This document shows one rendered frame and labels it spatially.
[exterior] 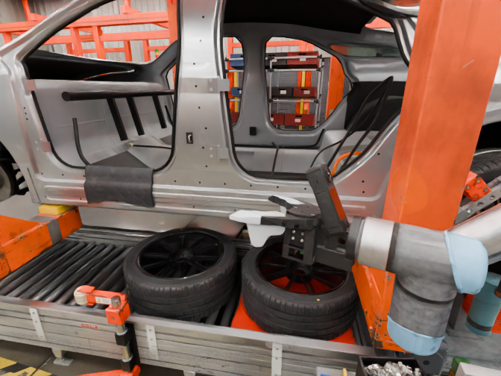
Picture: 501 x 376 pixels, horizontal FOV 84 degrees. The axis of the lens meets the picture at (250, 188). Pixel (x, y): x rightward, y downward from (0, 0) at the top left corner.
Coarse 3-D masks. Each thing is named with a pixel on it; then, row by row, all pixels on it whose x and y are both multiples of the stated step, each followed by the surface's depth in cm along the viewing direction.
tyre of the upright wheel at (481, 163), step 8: (480, 152) 126; (488, 152) 123; (496, 152) 121; (472, 160) 122; (480, 160) 119; (488, 160) 117; (496, 160) 113; (472, 168) 117; (480, 168) 114; (488, 168) 113; (496, 168) 112; (480, 176) 114; (488, 176) 113; (496, 176) 113
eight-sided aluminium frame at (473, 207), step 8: (488, 184) 111; (496, 184) 110; (496, 192) 107; (464, 200) 114; (480, 200) 109; (488, 200) 108; (464, 208) 111; (472, 208) 110; (480, 208) 110; (464, 216) 112; (456, 224) 113
